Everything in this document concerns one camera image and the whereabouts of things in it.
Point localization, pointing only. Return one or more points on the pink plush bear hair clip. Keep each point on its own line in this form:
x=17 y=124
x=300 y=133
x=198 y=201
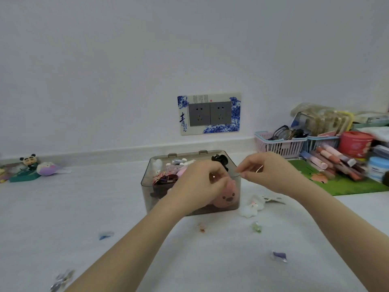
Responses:
x=228 y=196

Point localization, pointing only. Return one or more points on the person's left forearm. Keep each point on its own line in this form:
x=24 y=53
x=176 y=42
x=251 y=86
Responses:
x=130 y=249

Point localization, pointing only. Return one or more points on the blue plastic basket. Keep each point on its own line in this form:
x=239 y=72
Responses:
x=322 y=143

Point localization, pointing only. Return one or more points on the black eyeglasses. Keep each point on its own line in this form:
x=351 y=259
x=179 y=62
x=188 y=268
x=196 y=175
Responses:
x=284 y=132

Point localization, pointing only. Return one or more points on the person's left hand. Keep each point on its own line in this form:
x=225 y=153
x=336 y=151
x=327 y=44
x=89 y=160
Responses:
x=194 y=187

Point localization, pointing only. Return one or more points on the small blue hair clip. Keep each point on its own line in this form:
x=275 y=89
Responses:
x=106 y=235

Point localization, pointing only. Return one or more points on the pink plastic basket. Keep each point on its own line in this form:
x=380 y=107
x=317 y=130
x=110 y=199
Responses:
x=282 y=148

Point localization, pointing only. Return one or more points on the person's right hand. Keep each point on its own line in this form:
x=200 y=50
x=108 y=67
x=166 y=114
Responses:
x=273 y=171

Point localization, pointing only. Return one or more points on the silver bow hair clip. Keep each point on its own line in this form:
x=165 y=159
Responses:
x=63 y=279

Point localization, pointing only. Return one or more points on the red patterned hair clip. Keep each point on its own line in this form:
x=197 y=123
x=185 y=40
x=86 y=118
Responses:
x=165 y=178

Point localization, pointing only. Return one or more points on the white jar with blue lid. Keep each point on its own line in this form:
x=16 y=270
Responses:
x=376 y=169

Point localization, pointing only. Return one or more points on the person's right forearm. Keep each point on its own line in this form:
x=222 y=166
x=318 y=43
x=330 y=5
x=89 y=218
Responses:
x=340 y=228

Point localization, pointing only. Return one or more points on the panda figure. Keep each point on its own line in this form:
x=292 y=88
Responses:
x=29 y=162

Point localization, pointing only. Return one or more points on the transparent grey storage box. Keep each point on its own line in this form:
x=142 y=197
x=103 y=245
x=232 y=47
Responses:
x=158 y=191

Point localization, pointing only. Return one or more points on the purple plush toy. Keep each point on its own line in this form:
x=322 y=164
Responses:
x=48 y=169

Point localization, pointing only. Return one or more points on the person's left fingers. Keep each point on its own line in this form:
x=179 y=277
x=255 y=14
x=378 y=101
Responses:
x=219 y=179

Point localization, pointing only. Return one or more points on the white bunny hair clip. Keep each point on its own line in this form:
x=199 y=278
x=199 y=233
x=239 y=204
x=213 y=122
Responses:
x=157 y=167

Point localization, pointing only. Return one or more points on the red round tin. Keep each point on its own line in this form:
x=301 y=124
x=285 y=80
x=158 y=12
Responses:
x=355 y=145

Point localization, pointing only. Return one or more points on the person's right fingers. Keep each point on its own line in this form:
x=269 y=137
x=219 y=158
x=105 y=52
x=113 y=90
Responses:
x=247 y=170

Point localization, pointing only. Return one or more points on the dark brown hair clip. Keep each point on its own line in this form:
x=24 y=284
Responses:
x=159 y=190

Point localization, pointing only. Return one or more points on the grey wall socket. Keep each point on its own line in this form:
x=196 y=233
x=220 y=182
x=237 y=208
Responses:
x=220 y=113
x=199 y=114

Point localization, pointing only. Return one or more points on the pile of cosmetic tubes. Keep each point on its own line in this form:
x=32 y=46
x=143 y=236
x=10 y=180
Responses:
x=332 y=162

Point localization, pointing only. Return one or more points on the blue floral socket frame sticker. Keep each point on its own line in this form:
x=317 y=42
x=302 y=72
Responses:
x=182 y=118

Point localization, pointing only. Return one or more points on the pink flower piece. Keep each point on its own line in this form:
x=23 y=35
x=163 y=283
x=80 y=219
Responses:
x=319 y=178

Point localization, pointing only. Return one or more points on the small purple hair clip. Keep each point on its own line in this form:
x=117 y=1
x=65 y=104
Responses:
x=279 y=256

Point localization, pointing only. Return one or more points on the small green hair clip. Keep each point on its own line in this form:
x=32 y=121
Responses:
x=256 y=227

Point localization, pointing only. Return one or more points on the small orange hair clip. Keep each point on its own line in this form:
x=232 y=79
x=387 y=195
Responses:
x=202 y=227

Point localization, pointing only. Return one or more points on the thin hair pin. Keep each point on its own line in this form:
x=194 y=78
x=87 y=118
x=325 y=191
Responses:
x=259 y=169

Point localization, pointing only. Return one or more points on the black claw hair clip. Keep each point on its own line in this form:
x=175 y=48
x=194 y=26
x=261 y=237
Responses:
x=221 y=161

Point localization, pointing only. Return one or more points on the white plush hair clip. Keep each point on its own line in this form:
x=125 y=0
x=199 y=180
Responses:
x=251 y=207

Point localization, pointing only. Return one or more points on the teal box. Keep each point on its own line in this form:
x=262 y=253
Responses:
x=370 y=120

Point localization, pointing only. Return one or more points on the green mat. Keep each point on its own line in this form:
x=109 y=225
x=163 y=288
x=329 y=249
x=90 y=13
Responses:
x=349 y=187

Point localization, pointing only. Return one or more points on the white bow hair clip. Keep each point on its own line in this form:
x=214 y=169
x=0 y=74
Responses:
x=275 y=199

